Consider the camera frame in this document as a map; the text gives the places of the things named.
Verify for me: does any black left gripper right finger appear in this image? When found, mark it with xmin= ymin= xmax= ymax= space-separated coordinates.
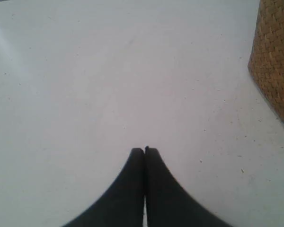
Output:
xmin=145 ymin=147 xmax=229 ymax=227

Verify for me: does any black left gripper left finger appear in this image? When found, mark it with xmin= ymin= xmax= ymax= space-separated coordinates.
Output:
xmin=66 ymin=148 xmax=145 ymax=227

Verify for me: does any brown woven basket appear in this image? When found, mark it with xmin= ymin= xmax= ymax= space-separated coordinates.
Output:
xmin=248 ymin=0 xmax=284 ymax=123

